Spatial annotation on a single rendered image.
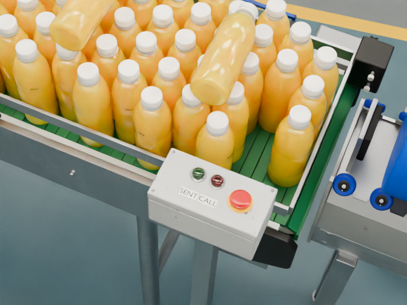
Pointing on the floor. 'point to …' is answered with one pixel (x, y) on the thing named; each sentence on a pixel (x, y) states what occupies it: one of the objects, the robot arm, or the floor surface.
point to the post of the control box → (203, 272)
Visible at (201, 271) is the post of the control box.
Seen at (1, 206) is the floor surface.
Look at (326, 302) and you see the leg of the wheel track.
